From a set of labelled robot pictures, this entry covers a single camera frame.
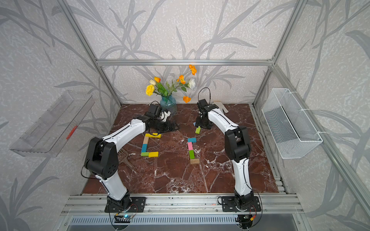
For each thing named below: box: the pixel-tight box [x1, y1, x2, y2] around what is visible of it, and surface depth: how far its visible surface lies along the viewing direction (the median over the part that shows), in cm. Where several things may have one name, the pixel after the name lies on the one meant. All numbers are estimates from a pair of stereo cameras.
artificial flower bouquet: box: [145, 64, 198, 103], surface depth 98 cm
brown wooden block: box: [189, 158, 200, 165], surface depth 90 cm
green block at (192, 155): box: [188, 150, 196, 160], surface depth 93 cm
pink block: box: [187, 141, 194, 151], surface depth 98 cm
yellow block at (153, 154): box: [148, 151, 159, 158], surface depth 93 cm
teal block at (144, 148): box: [141, 143, 148, 153], surface depth 96 cm
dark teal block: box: [187, 137, 198, 143], surface depth 101 cm
